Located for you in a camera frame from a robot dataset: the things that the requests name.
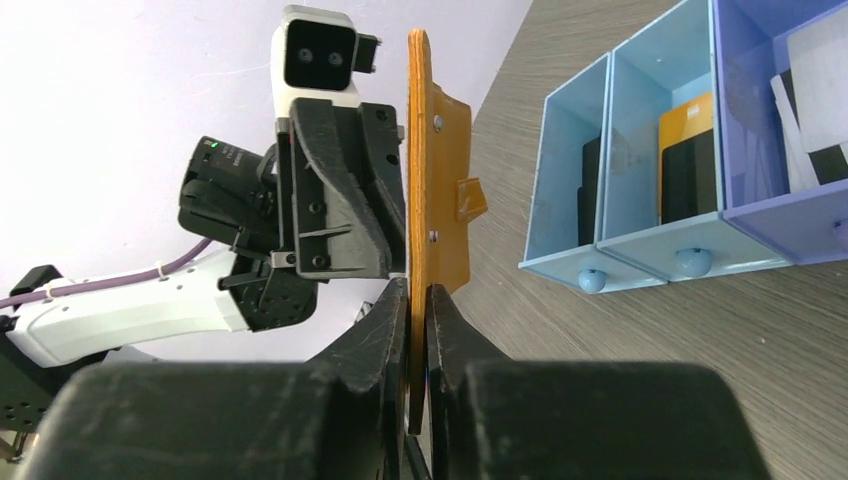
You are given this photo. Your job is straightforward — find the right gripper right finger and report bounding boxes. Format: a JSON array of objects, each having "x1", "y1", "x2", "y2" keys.
[{"x1": 425, "y1": 285, "x2": 508, "y2": 479}]

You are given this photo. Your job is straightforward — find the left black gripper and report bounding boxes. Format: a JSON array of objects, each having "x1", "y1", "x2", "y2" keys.
[{"x1": 278, "y1": 98, "x2": 406, "y2": 281}]

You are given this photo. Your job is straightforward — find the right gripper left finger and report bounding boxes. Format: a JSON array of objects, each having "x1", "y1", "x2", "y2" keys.
[{"x1": 310, "y1": 278, "x2": 408, "y2": 479}]

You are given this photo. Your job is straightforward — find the orange leather card holder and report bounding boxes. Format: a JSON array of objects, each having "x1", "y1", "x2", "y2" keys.
[{"x1": 407, "y1": 29, "x2": 488, "y2": 435}]

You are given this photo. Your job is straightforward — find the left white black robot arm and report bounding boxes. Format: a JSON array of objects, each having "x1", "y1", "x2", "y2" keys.
[{"x1": 1, "y1": 98, "x2": 406, "y2": 434}]

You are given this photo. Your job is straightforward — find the black item in left drawer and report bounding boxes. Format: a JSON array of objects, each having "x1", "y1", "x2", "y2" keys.
[{"x1": 577, "y1": 137, "x2": 600, "y2": 246}]

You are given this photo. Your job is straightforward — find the blue purple three-drawer organizer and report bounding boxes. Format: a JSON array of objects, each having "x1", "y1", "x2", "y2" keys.
[{"x1": 521, "y1": 1, "x2": 847, "y2": 293}]

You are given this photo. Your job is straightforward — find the yellow item in blue drawer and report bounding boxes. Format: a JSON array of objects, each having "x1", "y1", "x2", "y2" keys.
[{"x1": 658, "y1": 92, "x2": 717, "y2": 224}]

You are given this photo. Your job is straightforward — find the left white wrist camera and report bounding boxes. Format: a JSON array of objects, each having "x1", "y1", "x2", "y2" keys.
[{"x1": 270, "y1": 4, "x2": 381, "y2": 119}]

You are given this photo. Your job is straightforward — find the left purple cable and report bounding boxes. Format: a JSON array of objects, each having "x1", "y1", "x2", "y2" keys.
[{"x1": 0, "y1": 237, "x2": 215, "y2": 313}]

